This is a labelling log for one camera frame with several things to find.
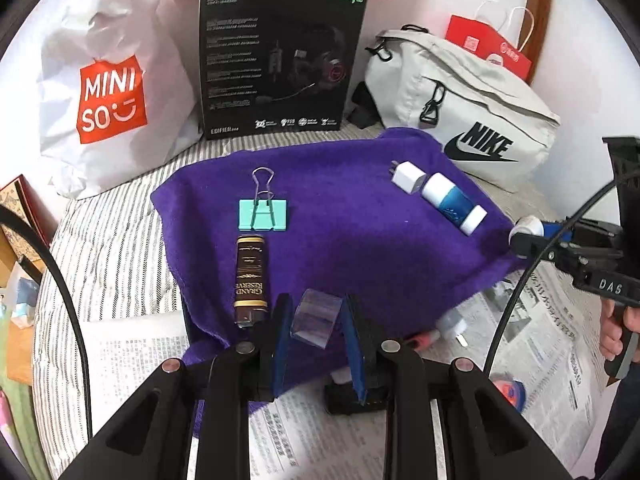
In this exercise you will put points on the green binder clip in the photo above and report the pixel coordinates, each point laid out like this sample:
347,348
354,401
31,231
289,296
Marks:
265,215

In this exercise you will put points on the patterned cover book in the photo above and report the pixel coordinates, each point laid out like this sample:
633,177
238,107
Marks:
25,210

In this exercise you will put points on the white plastic shopping bag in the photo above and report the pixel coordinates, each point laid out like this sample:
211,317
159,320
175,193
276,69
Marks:
100,35

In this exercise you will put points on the light wooden furniture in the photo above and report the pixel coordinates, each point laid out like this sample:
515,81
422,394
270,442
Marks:
17,357

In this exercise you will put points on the white cube charger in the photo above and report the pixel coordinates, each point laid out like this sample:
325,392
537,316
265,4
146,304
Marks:
410,180

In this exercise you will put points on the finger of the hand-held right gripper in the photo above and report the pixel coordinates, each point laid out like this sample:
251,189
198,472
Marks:
557,230
540,246

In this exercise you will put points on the brown wooden frame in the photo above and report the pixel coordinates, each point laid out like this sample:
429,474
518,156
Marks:
542,10

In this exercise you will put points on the transparent plastic cap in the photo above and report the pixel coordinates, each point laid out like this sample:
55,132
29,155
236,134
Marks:
315,317

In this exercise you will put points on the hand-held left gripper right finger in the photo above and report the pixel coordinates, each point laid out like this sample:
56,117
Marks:
355,355

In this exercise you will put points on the person's right forearm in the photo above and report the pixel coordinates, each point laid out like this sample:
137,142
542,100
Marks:
630,420

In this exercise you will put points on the pink pen-shaped device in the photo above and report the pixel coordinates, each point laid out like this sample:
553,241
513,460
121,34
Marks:
425,342

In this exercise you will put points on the green mat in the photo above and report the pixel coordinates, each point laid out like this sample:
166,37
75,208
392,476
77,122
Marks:
20,410

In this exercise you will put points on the brown tube gold print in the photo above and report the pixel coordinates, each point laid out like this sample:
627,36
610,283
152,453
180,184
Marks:
250,280

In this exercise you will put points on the grey waist bag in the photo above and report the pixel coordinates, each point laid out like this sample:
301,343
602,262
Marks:
480,100

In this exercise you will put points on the newspaper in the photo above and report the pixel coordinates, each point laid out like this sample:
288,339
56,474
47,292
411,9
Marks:
550,340

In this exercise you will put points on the person's right hand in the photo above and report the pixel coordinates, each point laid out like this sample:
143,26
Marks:
612,332

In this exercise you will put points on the black headphone box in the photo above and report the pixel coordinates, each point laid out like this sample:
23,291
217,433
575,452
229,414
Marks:
280,60

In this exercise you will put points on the white and teal bottle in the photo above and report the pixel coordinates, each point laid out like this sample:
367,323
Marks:
452,205

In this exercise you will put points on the blue and orange small case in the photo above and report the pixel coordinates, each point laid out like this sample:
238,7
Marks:
510,392

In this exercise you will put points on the clear bag with blue item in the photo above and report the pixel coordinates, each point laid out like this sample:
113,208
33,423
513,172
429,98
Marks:
25,295

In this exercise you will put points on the purple towel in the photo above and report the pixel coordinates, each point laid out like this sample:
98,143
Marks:
340,220

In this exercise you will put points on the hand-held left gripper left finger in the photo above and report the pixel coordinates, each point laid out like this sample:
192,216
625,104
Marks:
280,350

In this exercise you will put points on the black tube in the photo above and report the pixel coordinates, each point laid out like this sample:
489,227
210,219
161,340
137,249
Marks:
340,397

